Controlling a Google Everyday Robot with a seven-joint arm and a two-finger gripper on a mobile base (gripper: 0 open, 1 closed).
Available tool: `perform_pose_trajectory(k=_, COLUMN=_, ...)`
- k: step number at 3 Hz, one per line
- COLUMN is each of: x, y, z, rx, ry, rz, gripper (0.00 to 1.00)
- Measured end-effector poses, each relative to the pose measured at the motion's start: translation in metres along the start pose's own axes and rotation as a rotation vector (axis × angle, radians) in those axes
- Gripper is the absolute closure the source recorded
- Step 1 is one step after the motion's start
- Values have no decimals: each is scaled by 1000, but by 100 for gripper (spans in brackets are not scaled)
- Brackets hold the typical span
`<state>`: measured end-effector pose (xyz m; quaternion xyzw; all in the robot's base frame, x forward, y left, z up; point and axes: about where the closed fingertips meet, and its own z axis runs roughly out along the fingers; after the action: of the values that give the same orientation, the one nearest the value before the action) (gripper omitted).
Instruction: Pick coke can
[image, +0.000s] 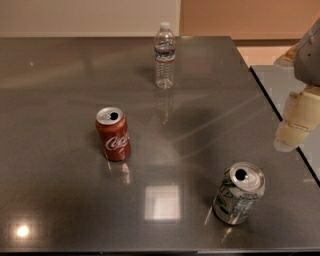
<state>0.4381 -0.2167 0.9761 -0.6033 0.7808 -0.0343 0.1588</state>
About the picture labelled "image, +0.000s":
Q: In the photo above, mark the clear plastic water bottle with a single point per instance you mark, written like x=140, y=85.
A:
x=164, y=56

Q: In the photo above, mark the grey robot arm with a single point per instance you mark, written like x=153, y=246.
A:
x=307, y=59

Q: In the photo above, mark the red coke can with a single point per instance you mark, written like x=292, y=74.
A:
x=111, y=124

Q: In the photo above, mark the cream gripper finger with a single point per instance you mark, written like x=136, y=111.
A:
x=301, y=115
x=287, y=59

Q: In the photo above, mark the silver green soda can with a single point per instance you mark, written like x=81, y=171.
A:
x=243, y=185

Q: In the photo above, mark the grey side table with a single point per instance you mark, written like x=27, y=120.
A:
x=277, y=84

